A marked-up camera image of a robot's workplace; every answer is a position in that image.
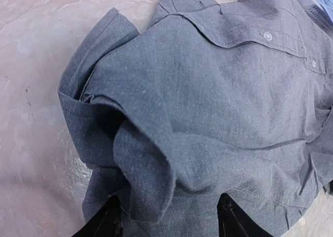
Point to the white plastic laundry basket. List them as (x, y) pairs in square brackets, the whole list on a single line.
[(318, 14)]

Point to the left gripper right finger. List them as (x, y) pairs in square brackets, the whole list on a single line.
[(234, 222)]

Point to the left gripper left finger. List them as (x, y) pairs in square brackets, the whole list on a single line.
[(107, 222)]

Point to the grey long sleeve shirt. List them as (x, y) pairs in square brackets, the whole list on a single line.
[(211, 98)]

